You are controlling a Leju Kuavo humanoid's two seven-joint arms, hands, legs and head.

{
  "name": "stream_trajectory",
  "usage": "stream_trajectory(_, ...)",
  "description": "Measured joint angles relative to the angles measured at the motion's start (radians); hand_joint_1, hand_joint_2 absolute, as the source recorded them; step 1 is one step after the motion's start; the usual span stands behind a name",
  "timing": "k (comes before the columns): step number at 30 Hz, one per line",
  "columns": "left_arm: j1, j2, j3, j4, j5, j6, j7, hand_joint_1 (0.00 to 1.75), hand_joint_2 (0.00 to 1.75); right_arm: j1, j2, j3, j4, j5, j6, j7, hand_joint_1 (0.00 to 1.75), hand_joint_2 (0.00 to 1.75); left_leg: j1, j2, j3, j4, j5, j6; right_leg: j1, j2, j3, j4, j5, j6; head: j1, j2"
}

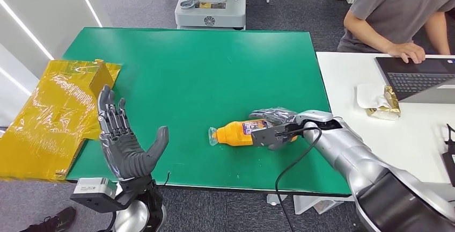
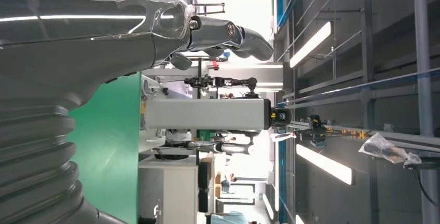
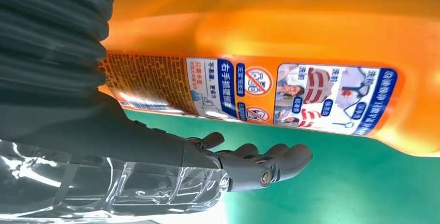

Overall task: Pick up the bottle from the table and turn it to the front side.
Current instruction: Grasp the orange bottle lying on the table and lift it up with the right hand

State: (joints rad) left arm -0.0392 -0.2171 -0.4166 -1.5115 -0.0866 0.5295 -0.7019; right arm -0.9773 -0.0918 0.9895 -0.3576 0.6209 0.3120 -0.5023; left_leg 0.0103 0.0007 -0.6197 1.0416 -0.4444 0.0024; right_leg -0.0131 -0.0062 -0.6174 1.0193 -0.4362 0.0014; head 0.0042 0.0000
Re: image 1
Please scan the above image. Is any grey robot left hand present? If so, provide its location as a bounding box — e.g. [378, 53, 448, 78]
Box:
[97, 84, 170, 182]

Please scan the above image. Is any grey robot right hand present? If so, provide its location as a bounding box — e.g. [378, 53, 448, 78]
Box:
[248, 107, 299, 152]

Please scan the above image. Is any orange juice bottle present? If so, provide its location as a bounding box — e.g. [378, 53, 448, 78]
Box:
[208, 119, 299, 148]

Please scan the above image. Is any green table mat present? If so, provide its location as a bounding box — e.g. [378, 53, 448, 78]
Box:
[63, 27, 353, 197]

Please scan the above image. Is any yellow taped cardboard box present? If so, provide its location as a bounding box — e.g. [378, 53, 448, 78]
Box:
[0, 59, 122, 183]

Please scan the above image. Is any white tissue paper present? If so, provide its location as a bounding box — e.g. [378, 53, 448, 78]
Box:
[356, 83, 388, 110]

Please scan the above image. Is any standing person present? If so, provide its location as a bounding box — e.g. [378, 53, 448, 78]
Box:
[19, 206, 77, 232]

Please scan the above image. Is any gold foil snack packet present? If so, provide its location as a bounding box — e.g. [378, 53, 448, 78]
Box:
[365, 85, 402, 121]

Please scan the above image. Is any grey machine base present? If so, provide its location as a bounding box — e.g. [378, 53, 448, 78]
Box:
[174, 0, 248, 31]

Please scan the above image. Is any white desk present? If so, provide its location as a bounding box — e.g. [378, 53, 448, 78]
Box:
[293, 51, 455, 215]

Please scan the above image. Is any dark grey laptop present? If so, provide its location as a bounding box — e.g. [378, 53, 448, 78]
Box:
[375, 56, 455, 104]

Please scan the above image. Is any person's right hand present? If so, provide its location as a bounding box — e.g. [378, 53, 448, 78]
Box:
[386, 42, 427, 64]

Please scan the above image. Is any seated person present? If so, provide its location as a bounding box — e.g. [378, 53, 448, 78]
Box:
[336, 0, 455, 64]

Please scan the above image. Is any black power adapter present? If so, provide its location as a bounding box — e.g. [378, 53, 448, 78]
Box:
[442, 151, 455, 187]

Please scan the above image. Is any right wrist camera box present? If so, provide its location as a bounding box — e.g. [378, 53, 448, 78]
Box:
[250, 122, 306, 148]

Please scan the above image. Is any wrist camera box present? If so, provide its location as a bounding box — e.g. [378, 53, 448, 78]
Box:
[70, 177, 123, 213]
[250, 122, 306, 148]

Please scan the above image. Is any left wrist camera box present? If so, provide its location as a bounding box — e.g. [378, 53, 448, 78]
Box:
[70, 177, 123, 213]

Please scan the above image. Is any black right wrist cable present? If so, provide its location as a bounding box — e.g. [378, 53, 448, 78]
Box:
[274, 126, 323, 232]

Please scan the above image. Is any thin black adapter cable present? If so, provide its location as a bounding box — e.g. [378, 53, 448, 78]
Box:
[443, 124, 455, 154]

